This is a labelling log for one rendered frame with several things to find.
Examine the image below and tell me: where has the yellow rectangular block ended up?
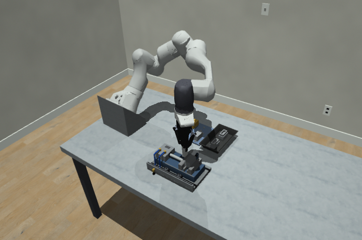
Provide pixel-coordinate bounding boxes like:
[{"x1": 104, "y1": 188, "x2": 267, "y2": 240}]
[{"x1": 192, "y1": 119, "x2": 199, "y2": 129}]

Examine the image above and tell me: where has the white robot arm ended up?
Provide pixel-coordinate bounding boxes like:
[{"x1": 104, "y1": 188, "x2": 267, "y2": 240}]
[{"x1": 106, "y1": 30, "x2": 215, "y2": 128}]

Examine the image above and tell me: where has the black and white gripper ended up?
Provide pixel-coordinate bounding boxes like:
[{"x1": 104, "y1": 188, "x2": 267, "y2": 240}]
[{"x1": 173, "y1": 120, "x2": 196, "y2": 157}]

